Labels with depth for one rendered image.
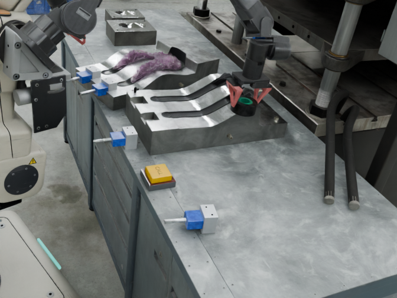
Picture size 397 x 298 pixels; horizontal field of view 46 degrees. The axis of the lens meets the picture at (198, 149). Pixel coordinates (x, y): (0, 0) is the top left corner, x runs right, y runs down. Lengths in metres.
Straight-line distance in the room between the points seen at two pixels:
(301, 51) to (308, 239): 1.19
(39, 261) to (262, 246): 0.92
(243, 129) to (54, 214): 1.22
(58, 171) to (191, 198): 1.50
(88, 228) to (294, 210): 1.26
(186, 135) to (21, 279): 0.78
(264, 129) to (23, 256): 0.99
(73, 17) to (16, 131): 0.41
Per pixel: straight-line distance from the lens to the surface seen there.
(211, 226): 1.20
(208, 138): 1.50
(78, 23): 1.14
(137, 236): 1.70
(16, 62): 1.14
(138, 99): 1.59
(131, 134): 1.45
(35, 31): 1.14
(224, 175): 1.41
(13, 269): 1.83
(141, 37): 2.23
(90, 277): 2.15
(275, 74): 2.20
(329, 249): 1.28
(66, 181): 2.64
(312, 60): 2.34
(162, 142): 1.44
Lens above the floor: 1.62
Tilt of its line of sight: 33 degrees down
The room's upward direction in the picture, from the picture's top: 9 degrees clockwise
